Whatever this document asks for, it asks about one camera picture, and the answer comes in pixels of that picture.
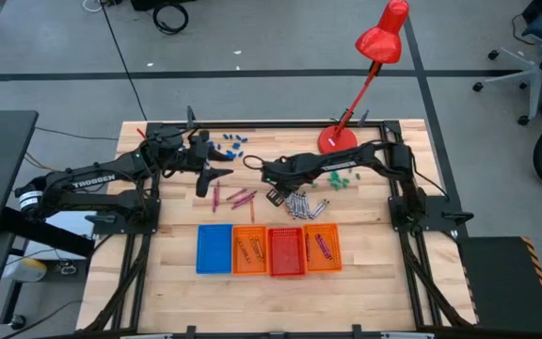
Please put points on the office chair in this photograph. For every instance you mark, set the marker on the office chair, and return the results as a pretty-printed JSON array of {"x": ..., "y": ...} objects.
[{"x": 532, "y": 75}]

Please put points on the black equipment box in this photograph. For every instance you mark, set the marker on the black equipment box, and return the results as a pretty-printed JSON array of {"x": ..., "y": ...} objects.
[{"x": 158, "y": 4}]

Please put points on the black hazard striped platform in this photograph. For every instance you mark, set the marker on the black hazard striped platform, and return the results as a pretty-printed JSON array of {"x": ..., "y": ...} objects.
[{"x": 501, "y": 282}]

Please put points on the red tag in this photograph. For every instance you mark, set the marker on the red tag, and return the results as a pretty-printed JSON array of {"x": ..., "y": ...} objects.
[{"x": 140, "y": 133}]

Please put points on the red plastic basket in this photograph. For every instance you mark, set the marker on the red plastic basket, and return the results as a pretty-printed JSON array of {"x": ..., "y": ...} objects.
[{"x": 286, "y": 252}]

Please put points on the red desk lamp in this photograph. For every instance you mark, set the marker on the red desk lamp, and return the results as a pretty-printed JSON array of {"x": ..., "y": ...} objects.
[{"x": 384, "y": 42}]

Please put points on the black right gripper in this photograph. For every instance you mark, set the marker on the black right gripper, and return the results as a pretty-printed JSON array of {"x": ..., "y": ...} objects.
[{"x": 285, "y": 173}]

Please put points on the yellow and white object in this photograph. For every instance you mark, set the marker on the yellow and white object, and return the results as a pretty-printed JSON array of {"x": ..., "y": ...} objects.
[{"x": 26, "y": 270}]

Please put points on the blue plastic basket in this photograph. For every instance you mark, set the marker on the blue plastic basket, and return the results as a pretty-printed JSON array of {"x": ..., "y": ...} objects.
[{"x": 214, "y": 249}]

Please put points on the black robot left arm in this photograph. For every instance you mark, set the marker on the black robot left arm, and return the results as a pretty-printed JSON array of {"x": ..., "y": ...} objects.
[{"x": 92, "y": 181}]

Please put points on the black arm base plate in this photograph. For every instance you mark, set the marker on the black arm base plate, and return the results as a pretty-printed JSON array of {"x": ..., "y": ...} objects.
[
  {"x": 440, "y": 216},
  {"x": 111, "y": 226}
]

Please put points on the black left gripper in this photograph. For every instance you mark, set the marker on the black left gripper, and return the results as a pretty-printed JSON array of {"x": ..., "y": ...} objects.
[{"x": 198, "y": 153}]

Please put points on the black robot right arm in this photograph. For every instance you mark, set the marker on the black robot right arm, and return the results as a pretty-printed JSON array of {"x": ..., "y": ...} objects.
[{"x": 346, "y": 160}]

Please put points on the orange plastic basket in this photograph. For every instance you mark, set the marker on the orange plastic basket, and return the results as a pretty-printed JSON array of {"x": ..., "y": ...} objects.
[
  {"x": 334, "y": 263},
  {"x": 239, "y": 268}
]

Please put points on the black aluminium table frame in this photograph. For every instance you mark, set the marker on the black aluminium table frame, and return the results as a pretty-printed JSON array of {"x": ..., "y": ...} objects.
[{"x": 271, "y": 124}]

